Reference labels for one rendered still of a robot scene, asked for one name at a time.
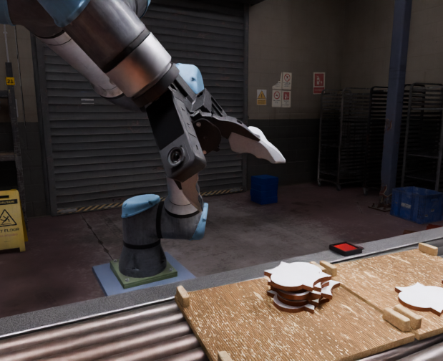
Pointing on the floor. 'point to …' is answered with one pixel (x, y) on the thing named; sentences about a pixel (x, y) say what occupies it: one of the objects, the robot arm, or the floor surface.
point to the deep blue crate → (417, 204)
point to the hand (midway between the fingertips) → (242, 191)
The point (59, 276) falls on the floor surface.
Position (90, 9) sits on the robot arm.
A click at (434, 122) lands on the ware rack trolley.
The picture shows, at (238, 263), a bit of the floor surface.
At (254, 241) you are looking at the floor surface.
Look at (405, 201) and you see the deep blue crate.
